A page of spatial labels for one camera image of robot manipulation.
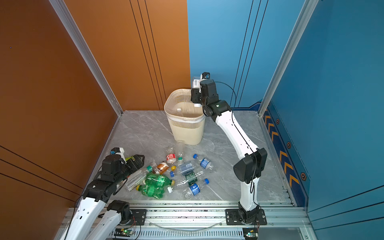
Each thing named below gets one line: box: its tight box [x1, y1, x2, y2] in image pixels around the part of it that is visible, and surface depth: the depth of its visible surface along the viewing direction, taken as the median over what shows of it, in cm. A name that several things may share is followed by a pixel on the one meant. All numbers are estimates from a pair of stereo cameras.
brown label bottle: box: [150, 161, 170, 175], surface depth 87 cm
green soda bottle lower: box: [136, 184, 165, 199], surface depth 80 cm
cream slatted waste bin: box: [163, 88, 206, 146], surface depth 98 cm
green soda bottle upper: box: [145, 174, 176, 188], surface depth 81 cm
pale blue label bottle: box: [179, 162, 195, 175], surface depth 87 cm
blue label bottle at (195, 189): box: [184, 178, 210, 198], surface depth 79 cm
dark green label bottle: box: [182, 171, 198, 185], surface depth 82 cm
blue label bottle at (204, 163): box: [193, 154, 214, 170], surface depth 89 cm
